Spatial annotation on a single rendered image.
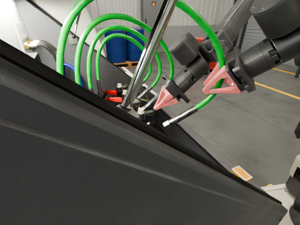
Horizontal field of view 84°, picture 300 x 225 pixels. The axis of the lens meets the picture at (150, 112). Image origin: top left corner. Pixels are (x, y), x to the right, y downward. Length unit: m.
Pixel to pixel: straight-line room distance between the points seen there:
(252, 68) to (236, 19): 0.24
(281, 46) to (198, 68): 0.20
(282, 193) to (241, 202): 1.35
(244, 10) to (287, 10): 0.29
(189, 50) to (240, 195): 0.35
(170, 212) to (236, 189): 0.10
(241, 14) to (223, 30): 0.08
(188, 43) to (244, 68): 0.17
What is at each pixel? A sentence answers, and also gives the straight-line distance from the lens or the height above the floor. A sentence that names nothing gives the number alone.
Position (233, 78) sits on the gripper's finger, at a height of 1.27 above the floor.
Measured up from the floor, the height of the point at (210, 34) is 1.34.
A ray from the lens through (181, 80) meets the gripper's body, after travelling 0.50.
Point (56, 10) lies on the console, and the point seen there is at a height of 1.39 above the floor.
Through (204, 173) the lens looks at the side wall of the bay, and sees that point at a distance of 0.17.
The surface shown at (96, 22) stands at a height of 1.36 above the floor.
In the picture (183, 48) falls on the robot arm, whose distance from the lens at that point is 0.48.
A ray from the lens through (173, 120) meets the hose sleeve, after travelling 0.44.
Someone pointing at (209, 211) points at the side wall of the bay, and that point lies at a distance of 0.24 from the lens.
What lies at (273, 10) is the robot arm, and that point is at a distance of 0.34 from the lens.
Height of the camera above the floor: 1.38
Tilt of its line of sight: 30 degrees down
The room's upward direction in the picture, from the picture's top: straight up
